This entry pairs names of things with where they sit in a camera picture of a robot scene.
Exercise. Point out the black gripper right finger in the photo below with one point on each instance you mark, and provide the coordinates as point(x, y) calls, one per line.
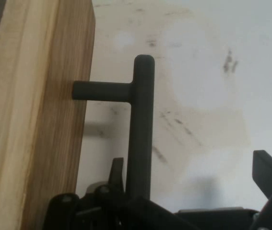
point(267, 171)

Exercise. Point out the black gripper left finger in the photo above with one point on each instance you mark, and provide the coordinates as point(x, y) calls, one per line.
point(116, 177)

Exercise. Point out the light wooden door panel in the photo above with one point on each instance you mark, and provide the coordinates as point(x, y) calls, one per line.
point(42, 115)

